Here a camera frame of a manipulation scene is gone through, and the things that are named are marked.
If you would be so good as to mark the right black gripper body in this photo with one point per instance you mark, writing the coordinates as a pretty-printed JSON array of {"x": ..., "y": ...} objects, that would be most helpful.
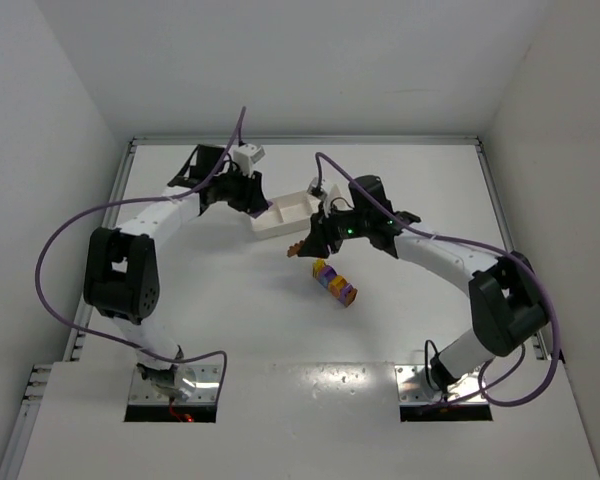
[{"x": 323, "y": 229}]

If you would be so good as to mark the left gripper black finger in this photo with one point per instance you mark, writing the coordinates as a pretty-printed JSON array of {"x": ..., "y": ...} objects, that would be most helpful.
[
  {"x": 249, "y": 205},
  {"x": 255, "y": 188}
]

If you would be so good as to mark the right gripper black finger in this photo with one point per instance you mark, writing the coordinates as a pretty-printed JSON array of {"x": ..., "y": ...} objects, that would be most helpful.
[
  {"x": 314, "y": 249},
  {"x": 316, "y": 239}
]

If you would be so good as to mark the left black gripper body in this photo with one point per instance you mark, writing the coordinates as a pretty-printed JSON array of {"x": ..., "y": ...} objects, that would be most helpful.
[{"x": 253, "y": 190}]

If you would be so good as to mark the yellow striped lego brick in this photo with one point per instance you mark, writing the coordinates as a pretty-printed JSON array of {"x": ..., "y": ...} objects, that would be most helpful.
[{"x": 318, "y": 266}]

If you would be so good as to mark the brown orange lego plate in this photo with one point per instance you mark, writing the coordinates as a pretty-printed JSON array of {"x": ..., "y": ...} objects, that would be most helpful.
[{"x": 294, "y": 249}]

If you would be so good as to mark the white three-compartment tray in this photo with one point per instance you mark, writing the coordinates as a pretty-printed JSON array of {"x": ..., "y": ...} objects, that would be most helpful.
[{"x": 286, "y": 214}]

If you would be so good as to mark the thin purple lego plate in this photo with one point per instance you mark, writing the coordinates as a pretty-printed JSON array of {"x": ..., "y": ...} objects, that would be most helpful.
[{"x": 347, "y": 295}]

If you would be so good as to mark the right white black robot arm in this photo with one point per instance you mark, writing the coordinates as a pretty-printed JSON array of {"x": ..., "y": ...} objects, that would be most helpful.
[{"x": 505, "y": 305}]

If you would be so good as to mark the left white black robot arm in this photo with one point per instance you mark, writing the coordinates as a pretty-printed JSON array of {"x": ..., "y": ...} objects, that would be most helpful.
[{"x": 122, "y": 277}]

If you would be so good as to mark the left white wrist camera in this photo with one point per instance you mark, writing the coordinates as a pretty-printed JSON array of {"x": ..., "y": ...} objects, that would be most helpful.
[{"x": 246, "y": 156}]

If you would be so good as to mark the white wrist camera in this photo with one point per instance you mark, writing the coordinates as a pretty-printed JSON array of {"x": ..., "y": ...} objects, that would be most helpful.
[
  {"x": 322, "y": 193},
  {"x": 246, "y": 156}
]

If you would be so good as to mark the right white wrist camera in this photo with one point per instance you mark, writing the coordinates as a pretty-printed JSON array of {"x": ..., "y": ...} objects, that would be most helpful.
[{"x": 322, "y": 193}]

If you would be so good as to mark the back aluminium frame rail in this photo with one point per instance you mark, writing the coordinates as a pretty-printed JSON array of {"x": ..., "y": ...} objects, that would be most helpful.
[{"x": 154, "y": 140}]

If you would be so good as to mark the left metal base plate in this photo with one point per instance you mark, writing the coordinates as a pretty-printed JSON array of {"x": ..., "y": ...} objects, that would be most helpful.
[{"x": 184, "y": 385}]

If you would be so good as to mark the metal base plate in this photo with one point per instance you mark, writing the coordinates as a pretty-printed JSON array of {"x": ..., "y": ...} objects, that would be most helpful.
[
  {"x": 414, "y": 391},
  {"x": 184, "y": 385}
]

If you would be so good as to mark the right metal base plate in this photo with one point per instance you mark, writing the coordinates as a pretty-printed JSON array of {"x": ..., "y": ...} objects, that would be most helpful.
[{"x": 414, "y": 391}]

